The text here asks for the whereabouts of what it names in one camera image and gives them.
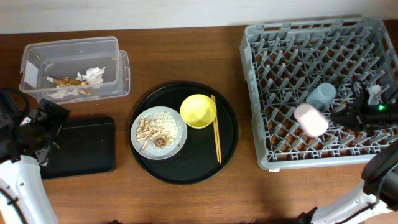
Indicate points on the clear plastic waste bin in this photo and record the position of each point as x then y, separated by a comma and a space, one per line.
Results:
66, 58

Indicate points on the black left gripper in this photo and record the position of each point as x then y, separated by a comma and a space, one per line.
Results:
55, 121

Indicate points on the gold foil wrapper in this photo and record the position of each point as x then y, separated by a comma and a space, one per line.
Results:
65, 82

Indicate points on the yellow plastic bowl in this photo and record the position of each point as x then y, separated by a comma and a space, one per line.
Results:
198, 111

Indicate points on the grey plate with food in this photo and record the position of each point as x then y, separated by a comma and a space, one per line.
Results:
151, 152

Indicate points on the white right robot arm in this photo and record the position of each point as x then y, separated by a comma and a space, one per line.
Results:
377, 190

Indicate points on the food scraps on plate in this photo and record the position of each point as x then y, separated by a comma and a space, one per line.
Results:
159, 129

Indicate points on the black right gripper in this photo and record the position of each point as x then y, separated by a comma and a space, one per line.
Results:
356, 115

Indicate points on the light blue plastic cup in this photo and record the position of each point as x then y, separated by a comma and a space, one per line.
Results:
322, 96

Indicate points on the round black serving tray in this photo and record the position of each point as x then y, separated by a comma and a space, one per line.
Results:
196, 161

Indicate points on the pink plastic cup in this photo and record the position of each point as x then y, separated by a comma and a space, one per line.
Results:
311, 120

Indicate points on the black rectangular bin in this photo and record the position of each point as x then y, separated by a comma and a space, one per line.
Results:
84, 146

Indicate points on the grey plastic dishwasher rack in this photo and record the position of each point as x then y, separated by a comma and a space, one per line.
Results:
283, 63

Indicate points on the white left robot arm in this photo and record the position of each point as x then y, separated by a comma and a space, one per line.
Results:
23, 198

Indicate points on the white tissue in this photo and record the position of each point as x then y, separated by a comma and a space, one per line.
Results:
93, 76

